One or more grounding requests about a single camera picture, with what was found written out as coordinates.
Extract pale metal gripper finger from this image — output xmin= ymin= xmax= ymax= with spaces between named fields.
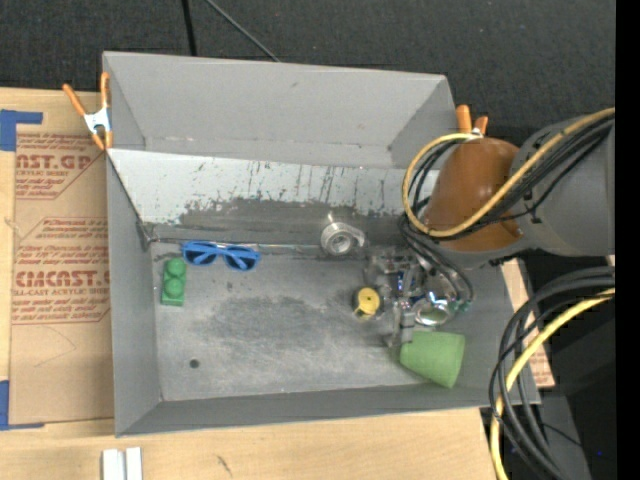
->
xmin=382 ymin=301 xmax=417 ymax=349
xmin=366 ymin=254 xmax=400 ymax=293

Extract yellow round toy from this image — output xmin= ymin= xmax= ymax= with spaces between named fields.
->
xmin=351 ymin=287 xmax=382 ymax=320

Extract silver tape roll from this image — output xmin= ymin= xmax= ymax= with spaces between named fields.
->
xmin=319 ymin=221 xmax=367 ymax=257

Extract grey metal bin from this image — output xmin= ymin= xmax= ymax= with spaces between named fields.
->
xmin=101 ymin=50 xmax=544 ymax=438

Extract blue sunglasses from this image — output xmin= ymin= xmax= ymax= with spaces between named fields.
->
xmin=180 ymin=239 xmax=262 ymax=272

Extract green two-stud toy block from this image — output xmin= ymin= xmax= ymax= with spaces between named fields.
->
xmin=159 ymin=257 xmax=189 ymax=308

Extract brown cardboard board red print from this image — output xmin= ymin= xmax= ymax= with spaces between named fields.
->
xmin=0 ymin=86 xmax=117 ymax=427

